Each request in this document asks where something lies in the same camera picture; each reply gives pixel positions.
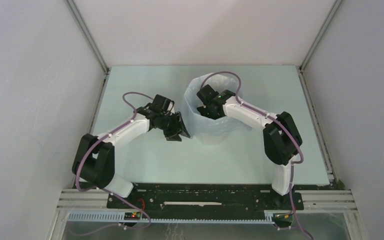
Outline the right aluminium frame post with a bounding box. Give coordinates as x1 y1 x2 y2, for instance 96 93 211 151
299 0 344 73

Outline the left circuit board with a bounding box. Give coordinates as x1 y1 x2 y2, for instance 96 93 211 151
123 212 142 221

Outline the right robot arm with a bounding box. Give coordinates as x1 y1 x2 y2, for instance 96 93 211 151
196 84 304 209

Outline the circuit board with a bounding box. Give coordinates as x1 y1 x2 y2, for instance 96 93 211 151
123 212 142 221
272 212 294 222

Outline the left aluminium frame post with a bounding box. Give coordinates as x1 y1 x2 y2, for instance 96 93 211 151
64 0 110 75

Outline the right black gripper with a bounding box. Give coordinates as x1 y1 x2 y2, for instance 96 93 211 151
195 104 230 132

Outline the white trash bin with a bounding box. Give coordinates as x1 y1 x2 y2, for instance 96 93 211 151
194 132 229 146

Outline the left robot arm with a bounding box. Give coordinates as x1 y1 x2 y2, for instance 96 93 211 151
72 94 191 208

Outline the right circuit board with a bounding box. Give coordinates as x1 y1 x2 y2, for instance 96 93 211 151
272 212 294 222

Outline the white cable duct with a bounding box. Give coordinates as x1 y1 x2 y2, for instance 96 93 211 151
66 210 274 224

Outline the aluminium frame post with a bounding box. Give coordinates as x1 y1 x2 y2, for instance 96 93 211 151
299 0 344 73
64 0 110 75

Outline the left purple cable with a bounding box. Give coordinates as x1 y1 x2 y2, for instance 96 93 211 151
74 91 156 193

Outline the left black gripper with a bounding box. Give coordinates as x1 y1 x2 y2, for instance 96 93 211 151
159 111 190 142

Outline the blue plastic trash bag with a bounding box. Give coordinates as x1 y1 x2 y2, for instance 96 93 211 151
180 71 251 137

